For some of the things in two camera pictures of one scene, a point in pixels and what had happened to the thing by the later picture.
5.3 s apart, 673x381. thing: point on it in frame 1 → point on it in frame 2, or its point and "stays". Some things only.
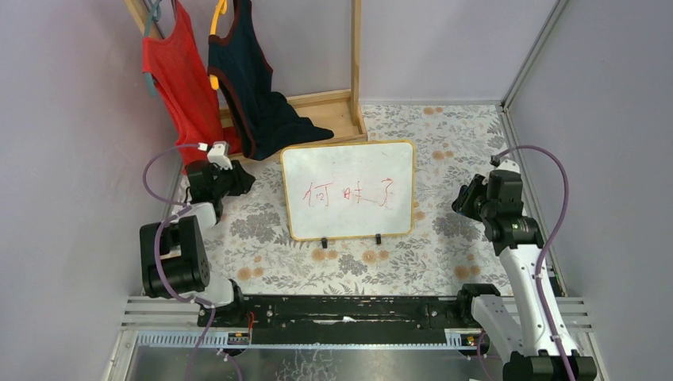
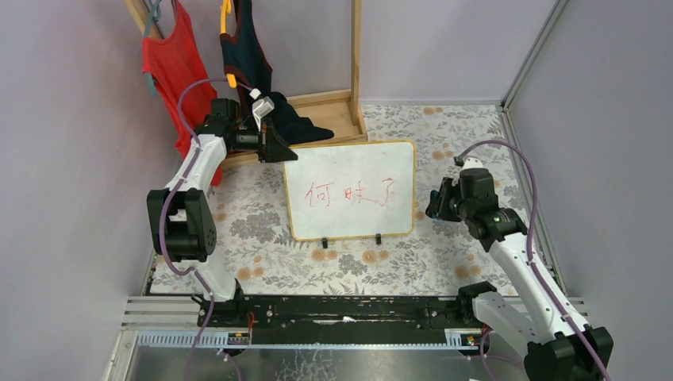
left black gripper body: (231, 178) → (265, 141)
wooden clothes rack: (337, 110) stays
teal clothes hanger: (155, 15) stays
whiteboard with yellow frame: (351, 191) stays
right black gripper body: (467, 198) → (440, 198)
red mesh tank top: (178, 67) stays
